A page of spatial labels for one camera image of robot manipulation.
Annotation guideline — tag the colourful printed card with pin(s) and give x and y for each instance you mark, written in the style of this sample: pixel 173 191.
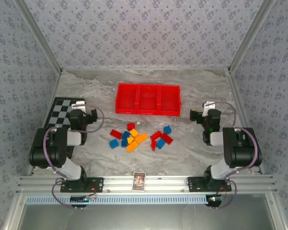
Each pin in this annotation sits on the colourful printed card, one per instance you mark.
pixel 138 181

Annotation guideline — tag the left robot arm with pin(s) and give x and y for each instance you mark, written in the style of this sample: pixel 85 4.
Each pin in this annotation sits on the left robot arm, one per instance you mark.
pixel 55 143

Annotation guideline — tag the aluminium table side rail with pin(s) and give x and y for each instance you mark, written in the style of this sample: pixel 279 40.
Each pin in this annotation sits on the aluminium table side rail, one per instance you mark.
pixel 53 91
pixel 237 95

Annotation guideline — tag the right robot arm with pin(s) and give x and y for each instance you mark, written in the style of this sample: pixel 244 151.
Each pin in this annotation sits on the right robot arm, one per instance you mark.
pixel 237 148

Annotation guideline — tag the aluminium frame post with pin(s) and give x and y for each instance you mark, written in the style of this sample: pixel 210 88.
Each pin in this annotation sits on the aluminium frame post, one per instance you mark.
pixel 252 36
pixel 38 36

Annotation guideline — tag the small circuit board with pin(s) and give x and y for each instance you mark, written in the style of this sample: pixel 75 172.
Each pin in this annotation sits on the small circuit board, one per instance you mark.
pixel 216 198
pixel 82 198

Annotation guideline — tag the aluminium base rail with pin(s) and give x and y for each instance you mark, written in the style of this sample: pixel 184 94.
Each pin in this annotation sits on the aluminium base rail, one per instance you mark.
pixel 163 184

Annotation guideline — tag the small red lego brick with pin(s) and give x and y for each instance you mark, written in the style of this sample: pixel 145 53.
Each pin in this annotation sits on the small red lego brick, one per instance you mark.
pixel 131 126
pixel 153 145

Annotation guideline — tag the red plastic bin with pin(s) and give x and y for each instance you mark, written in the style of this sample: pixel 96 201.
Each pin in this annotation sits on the red plastic bin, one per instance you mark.
pixel 148 100
pixel 126 100
pixel 170 101

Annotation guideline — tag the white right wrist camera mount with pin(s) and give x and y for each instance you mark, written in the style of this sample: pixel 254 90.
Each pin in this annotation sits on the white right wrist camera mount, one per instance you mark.
pixel 209 106

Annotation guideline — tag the black grey checkerboard mat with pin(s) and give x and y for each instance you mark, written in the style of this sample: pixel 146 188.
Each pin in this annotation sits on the black grey checkerboard mat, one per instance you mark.
pixel 60 110

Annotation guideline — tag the small orange lego brick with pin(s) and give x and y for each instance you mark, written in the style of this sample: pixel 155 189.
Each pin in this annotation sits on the small orange lego brick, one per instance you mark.
pixel 130 140

